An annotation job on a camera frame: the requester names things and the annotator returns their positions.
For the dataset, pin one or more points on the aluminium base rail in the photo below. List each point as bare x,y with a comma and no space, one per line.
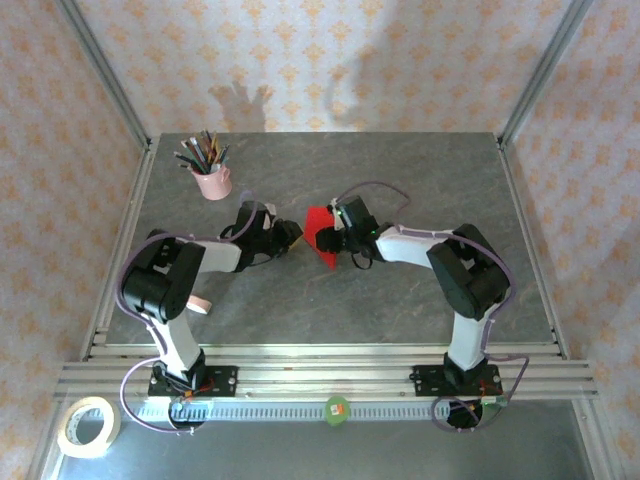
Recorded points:
325,372

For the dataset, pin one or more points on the pink pencil cup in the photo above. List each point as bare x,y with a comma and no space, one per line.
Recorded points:
215,185

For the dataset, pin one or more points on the blue pencil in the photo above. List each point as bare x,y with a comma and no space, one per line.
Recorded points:
224,152

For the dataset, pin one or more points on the masking tape roll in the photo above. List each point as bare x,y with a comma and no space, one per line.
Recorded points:
70,442

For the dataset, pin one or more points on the dark pencil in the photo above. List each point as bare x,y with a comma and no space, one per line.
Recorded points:
206,142

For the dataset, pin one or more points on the orange pencil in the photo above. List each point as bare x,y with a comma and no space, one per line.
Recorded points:
214,147

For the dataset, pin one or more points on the aluminium frame post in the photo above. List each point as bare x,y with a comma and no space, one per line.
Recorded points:
109,75
541,75

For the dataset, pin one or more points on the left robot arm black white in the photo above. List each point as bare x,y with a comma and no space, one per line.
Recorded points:
220,255

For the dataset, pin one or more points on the green pencil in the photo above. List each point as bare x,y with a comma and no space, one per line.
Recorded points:
197,152

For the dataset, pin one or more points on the green round sticker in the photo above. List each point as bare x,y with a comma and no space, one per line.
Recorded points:
336,411

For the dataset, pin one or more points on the red square paper sheet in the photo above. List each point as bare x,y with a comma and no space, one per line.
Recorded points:
317,220

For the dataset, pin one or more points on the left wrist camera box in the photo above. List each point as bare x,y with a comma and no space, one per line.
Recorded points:
270,210

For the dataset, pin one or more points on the black pencil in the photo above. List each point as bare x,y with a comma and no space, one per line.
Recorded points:
185,160

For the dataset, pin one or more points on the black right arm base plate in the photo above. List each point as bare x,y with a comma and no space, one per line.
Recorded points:
425,380

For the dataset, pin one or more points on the aluminium table side rail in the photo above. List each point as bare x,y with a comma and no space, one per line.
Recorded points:
518,200
131,215

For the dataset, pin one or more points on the grey pencil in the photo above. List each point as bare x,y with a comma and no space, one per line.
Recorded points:
189,152

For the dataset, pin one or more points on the base wiring bundle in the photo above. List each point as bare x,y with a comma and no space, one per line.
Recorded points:
187,400
470,412

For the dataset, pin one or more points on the pink eraser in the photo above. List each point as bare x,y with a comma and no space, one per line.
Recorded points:
199,304

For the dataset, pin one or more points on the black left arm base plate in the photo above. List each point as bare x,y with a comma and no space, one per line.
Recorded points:
222,377

